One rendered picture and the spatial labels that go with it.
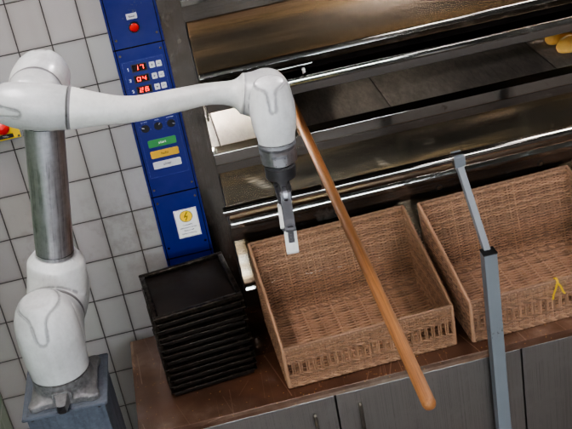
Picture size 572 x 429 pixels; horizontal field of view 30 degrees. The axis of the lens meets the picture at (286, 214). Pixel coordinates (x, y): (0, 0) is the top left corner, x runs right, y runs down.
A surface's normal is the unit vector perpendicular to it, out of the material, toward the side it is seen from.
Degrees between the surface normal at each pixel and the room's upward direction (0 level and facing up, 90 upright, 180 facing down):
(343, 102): 0
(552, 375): 90
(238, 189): 70
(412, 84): 0
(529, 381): 90
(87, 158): 90
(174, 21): 90
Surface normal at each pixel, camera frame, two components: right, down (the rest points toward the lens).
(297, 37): 0.11, 0.13
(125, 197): 0.18, 0.45
